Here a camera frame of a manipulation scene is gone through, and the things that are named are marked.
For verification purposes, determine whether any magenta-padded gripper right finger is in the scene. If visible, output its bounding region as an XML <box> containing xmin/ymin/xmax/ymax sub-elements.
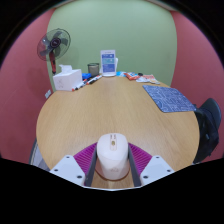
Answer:
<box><xmin>127</xmin><ymin>142</ymin><xmax>175</xmax><ymax>188</ymax></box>

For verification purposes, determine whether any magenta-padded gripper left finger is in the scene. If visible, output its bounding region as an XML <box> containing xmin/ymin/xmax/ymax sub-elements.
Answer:
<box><xmin>49</xmin><ymin>142</ymin><xmax>98</xmax><ymax>188</ymax></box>

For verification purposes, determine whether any beige computer mouse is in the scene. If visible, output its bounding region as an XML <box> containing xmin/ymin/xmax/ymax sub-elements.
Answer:
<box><xmin>94</xmin><ymin>132</ymin><xmax>131</xmax><ymax>182</ymax></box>

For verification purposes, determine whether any blue patterned mouse pad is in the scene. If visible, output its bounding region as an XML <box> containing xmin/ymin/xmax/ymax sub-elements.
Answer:
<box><xmin>142</xmin><ymin>84</ymin><xmax>198</xmax><ymax>114</ymax></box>

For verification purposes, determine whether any black whiteboard marker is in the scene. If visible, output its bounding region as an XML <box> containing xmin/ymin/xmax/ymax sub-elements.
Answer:
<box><xmin>85</xmin><ymin>74</ymin><xmax>103</xmax><ymax>85</ymax></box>
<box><xmin>71</xmin><ymin>78</ymin><xmax>88</xmax><ymax>92</ymax></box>

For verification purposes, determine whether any black chair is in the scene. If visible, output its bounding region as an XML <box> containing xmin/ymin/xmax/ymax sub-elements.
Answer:
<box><xmin>194</xmin><ymin>97</ymin><xmax>223</xmax><ymax>161</ymax></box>

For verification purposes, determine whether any white tissue box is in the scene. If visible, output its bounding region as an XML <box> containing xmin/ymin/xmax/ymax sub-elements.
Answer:
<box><xmin>52</xmin><ymin>64</ymin><xmax>83</xmax><ymax>92</ymax></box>

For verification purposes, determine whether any orange and white snack packet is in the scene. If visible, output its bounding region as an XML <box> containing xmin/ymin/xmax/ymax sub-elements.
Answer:
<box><xmin>143</xmin><ymin>73</ymin><xmax>161</xmax><ymax>85</ymax></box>

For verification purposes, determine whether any orange snack bag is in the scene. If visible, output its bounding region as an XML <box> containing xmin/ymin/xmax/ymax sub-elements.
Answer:
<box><xmin>123</xmin><ymin>71</ymin><xmax>138</xmax><ymax>81</ymax></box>

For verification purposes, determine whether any dark mesh pen cup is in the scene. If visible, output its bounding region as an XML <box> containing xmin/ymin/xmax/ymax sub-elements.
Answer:
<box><xmin>87</xmin><ymin>62</ymin><xmax>100</xmax><ymax>78</ymax></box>

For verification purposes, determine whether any acrylic sign stand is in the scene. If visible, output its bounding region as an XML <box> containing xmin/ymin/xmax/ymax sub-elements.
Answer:
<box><xmin>100</xmin><ymin>49</ymin><xmax>118</xmax><ymax>78</ymax></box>

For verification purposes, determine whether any standing fan with red pole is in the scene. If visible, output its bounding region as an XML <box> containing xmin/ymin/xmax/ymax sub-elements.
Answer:
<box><xmin>36</xmin><ymin>28</ymin><xmax>72</xmax><ymax>75</ymax></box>

